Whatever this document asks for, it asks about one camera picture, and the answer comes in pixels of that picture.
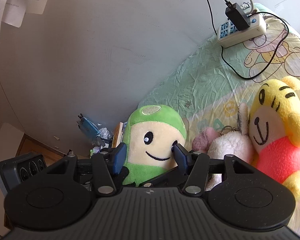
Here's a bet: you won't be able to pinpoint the green plush toy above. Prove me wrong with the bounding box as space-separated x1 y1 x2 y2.
122 105 187 186

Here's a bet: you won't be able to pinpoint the stack of books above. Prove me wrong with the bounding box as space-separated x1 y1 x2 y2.
111 122 127 148

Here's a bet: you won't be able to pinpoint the blue plastic package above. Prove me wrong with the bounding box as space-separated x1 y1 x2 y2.
77 114 113 148

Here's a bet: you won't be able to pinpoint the pink white plush toy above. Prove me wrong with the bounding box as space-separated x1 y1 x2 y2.
192 102 256 190

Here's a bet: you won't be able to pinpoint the green cartoon bed sheet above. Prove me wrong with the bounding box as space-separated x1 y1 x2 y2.
137 3 300 238

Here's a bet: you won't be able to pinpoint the yellow tiger plush toy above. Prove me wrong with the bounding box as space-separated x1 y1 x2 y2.
249 76 300 200

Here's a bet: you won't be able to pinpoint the white power strip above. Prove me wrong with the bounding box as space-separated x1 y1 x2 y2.
216 13 268 49

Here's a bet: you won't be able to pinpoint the black charger adapter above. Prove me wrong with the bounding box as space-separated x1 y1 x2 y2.
225 1 250 31

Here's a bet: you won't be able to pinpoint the black charger cable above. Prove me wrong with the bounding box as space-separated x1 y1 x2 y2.
206 0 291 81

